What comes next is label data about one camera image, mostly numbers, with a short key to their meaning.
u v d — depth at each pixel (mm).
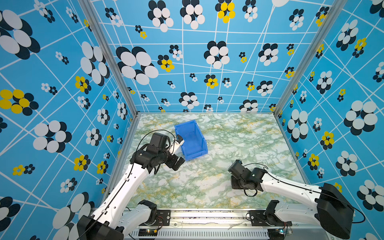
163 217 726
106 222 378
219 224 723
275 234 705
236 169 653
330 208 404
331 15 707
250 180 586
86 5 680
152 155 522
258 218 733
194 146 1014
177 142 657
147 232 722
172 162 658
